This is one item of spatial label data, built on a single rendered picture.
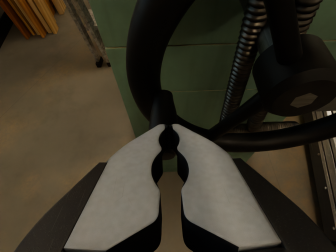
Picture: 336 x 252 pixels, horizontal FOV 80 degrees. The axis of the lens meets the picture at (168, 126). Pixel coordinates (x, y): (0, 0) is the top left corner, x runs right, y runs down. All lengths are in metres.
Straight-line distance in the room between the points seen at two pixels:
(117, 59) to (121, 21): 0.08
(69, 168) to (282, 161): 1.04
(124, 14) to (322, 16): 0.31
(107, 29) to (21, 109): 1.14
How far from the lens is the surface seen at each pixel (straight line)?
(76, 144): 1.15
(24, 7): 1.78
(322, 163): 1.05
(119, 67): 0.42
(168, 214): 0.95
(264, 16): 0.23
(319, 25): 0.44
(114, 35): 0.37
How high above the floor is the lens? 0.94
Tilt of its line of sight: 60 degrees down
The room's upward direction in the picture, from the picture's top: 2 degrees counter-clockwise
